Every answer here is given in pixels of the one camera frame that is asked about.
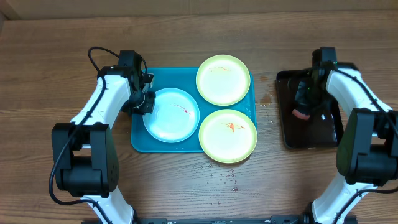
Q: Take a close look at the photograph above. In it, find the orange and dark sponge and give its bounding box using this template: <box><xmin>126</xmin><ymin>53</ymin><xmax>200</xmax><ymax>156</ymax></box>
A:
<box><xmin>292</xmin><ymin>109</ymin><xmax>310</xmax><ymax>121</ymax></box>

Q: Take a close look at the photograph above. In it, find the light blue plate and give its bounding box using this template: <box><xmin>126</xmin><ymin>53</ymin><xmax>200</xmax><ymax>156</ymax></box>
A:
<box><xmin>142</xmin><ymin>88</ymin><xmax>200</xmax><ymax>143</ymax></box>

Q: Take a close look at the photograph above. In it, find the yellow-green plate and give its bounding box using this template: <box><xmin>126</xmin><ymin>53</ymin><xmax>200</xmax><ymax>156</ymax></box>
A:
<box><xmin>195</xmin><ymin>55</ymin><xmax>251</xmax><ymax>106</ymax></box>
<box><xmin>198</xmin><ymin>109</ymin><xmax>257</xmax><ymax>164</ymax></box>

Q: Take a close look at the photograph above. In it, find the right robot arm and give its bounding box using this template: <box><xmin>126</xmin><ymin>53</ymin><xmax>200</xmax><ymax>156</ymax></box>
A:
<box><xmin>290</xmin><ymin>47</ymin><xmax>397</xmax><ymax>224</ymax></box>

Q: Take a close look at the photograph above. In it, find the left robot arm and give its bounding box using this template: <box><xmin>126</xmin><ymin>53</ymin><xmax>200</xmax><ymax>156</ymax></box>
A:
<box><xmin>48</xmin><ymin>50</ymin><xmax>155</xmax><ymax>223</ymax></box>

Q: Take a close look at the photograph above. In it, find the black rectangular tray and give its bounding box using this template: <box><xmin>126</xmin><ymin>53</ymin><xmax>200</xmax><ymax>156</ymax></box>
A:
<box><xmin>275</xmin><ymin>70</ymin><xmax>344</xmax><ymax>149</ymax></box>

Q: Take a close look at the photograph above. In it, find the teal plastic tray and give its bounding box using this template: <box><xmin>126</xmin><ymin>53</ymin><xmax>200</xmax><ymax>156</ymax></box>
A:
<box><xmin>131</xmin><ymin>67</ymin><xmax>257</xmax><ymax>153</ymax></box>

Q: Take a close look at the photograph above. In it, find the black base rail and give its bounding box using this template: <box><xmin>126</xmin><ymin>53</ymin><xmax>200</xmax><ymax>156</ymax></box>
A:
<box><xmin>133</xmin><ymin>215</ymin><xmax>309</xmax><ymax>224</ymax></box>

